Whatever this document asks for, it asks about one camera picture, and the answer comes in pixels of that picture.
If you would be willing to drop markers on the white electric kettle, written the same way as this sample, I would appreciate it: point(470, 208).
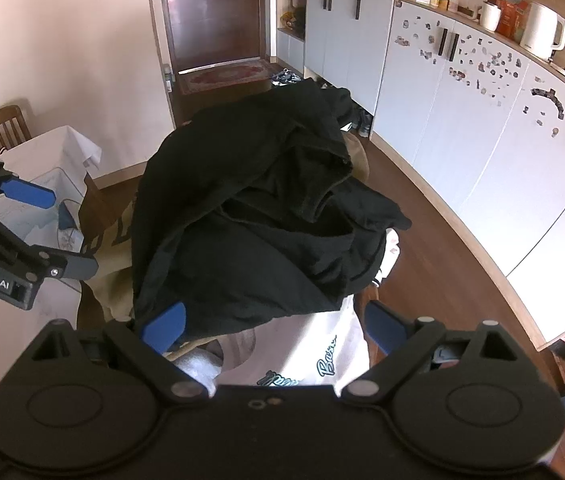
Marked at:
point(540, 30)

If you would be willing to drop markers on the grey two-door cabinet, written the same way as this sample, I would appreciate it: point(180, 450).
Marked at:
point(347, 40)

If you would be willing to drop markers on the grey sticker-covered cabinet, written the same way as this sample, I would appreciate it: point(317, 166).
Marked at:
point(487, 150)

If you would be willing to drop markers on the bag of snacks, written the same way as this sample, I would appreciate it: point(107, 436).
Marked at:
point(291, 19)

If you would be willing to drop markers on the white printed shirt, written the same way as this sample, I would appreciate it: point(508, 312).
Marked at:
point(312, 340)

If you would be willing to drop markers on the small grey cabinet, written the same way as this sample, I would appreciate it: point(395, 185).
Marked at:
point(290, 47)

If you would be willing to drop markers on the brown wooden door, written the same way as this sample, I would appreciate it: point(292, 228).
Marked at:
point(212, 10)

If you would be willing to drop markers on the white mug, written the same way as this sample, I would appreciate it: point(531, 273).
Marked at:
point(489, 16)

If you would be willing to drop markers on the black t-shirt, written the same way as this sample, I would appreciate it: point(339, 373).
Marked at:
point(262, 210)

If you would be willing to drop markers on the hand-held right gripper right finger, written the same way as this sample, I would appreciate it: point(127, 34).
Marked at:
point(385, 327)

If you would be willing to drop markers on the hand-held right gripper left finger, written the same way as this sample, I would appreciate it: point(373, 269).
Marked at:
point(165, 327)

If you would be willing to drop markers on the patterned slippers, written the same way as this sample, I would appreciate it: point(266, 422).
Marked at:
point(285, 77)

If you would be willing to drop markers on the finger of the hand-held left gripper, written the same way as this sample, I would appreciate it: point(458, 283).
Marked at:
point(80, 267)
point(27, 192)

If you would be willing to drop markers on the grey sneaker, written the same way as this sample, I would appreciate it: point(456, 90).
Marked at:
point(362, 122)

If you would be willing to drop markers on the red doormat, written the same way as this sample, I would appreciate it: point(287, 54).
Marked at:
point(222, 76)

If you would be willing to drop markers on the orange carton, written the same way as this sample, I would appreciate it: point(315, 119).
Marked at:
point(512, 17)

